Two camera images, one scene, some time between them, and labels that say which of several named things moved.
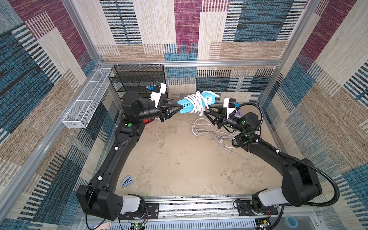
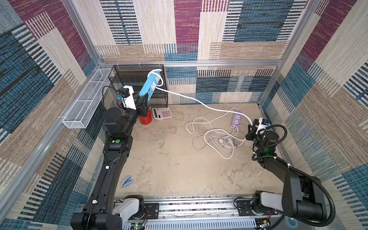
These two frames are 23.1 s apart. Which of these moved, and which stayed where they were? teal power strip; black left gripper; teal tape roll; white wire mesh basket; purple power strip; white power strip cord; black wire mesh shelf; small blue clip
Moved: teal power strip; white power strip cord; black left gripper
Stayed: black wire mesh shelf; small blue clip; purple power strip; teal tape roll; white wire mesh basket
